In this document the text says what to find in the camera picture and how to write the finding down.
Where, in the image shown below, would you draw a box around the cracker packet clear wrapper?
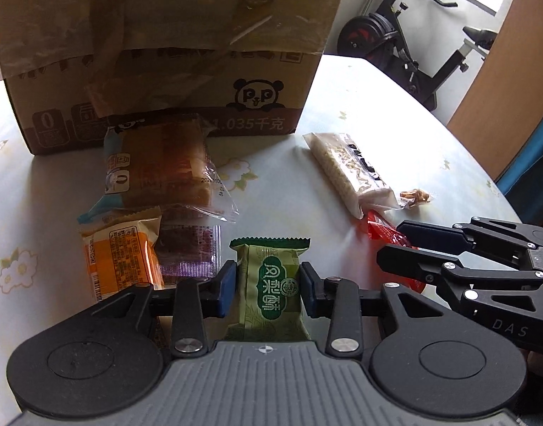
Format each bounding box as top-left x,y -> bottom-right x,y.
303,133 -> 408,219

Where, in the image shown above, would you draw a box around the green pineapple cake packet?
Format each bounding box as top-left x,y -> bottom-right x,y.
225,237 -> 310,342

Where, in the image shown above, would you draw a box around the bread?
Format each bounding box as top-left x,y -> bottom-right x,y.
78,114 -> 239,225

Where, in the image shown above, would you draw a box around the blue fabric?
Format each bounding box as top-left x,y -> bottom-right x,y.
497,118 -> 543,227

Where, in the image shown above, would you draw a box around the small brown snack crumbs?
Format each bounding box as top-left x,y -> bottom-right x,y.
400,189 -> 431,208

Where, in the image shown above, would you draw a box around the red snack packet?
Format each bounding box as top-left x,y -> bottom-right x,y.
359,210 -> 426,293

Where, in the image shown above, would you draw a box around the orange snack packet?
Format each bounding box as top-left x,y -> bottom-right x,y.
81,207 -> 165,301

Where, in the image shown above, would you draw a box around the purple snack packet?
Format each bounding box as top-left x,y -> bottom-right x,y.
155,208 -> 221,286

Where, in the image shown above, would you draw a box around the wooden panel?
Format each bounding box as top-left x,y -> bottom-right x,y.
448,0 -> 543,179

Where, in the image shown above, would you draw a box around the black exercise bike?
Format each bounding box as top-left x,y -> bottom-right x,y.
336,0 -> 499,112

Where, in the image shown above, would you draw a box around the brown cardboard box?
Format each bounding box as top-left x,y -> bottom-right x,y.
0,0 -> 341,155

